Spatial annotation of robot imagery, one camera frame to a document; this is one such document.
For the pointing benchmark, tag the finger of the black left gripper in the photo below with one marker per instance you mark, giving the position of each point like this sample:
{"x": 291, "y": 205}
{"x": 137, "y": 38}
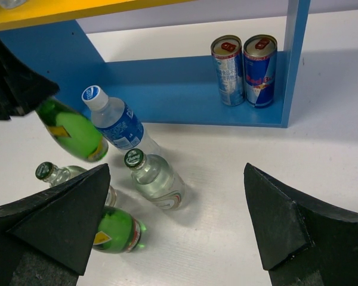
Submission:
{"x": 22, "y": 90}

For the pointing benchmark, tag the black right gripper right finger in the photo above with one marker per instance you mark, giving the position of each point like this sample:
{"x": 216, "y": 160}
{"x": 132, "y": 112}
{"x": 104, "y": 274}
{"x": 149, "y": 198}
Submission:
{"x": 301, "y": 240}

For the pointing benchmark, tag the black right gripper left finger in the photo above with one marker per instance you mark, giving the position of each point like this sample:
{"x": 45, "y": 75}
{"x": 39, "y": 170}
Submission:
{"x": 46, "y": 238}

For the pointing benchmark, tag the green Perrier glass bottle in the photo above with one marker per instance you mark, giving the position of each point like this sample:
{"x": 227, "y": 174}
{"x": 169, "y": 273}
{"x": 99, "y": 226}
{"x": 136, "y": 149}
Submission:
{"x": 72, "y": 131}

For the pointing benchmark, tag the blue and yellow shelf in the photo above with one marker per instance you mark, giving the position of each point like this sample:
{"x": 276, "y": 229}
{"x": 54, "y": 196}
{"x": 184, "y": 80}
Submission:
{"x": 180, "y": 90}

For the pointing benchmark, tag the clear Chang glass bottle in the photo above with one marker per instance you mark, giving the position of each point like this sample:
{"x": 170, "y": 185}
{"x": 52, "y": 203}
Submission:
{"x": 155, "y": 179}
{"x": 54, "y": 175}

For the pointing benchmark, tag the green glass bottle red label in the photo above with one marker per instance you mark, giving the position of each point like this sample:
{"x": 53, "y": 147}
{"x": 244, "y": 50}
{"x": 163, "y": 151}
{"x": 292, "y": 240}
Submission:
{"x": 118, "y": 232}

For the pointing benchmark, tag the plastic water bottle blue label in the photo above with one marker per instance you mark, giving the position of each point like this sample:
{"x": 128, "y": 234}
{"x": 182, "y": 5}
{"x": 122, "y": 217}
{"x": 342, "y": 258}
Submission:
{"x": 117, "y": 122}

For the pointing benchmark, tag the blue silver Red Bull can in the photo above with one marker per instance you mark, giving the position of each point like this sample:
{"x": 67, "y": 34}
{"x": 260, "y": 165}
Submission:
{"x": 259, "y": 62}

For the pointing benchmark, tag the silver blue energy drink can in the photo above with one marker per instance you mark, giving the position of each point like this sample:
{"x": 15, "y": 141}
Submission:
{"x": 226, "y": 54}

